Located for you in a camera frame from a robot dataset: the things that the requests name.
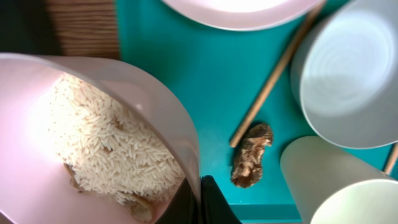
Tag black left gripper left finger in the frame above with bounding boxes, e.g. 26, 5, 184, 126
155, 179, 198, 224

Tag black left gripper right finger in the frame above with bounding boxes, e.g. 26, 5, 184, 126
201, 175, 241, 224

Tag pile of rice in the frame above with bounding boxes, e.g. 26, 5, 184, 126
48, 73, 185, 205

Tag white paper cup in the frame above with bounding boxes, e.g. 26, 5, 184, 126
280, 136, 397, 224

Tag pink bowl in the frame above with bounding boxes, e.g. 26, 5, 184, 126
1, 53, 201, 223

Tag black waste tray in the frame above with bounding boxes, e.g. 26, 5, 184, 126
1, 0, 63, 55

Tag brown food scrap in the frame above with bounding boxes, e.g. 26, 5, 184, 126
231, 123, 274, 189

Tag wooden chopstick under plate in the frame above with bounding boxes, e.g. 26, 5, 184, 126
229, 0, 327, 148

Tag teal serving tray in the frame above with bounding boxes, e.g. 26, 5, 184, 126
114, 0, 398, 223

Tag wooden chopstick right side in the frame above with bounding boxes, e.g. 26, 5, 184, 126
383, 143, 398, 175

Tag grey-green bowl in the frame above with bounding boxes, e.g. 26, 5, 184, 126
290, 0, 397, 149

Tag large pink plate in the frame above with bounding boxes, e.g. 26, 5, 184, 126
163, 0, 324, 31

